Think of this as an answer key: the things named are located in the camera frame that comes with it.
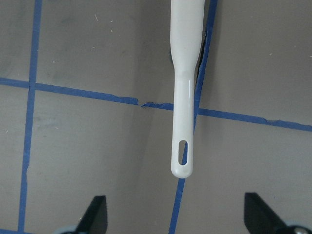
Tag white hand brush black bristles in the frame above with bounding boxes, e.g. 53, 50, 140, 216
170, 0, 205, 178

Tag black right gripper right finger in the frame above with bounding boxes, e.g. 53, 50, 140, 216
244, 193, 305, 234

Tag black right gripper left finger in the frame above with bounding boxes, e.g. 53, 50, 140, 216
76, 195, 108, 234

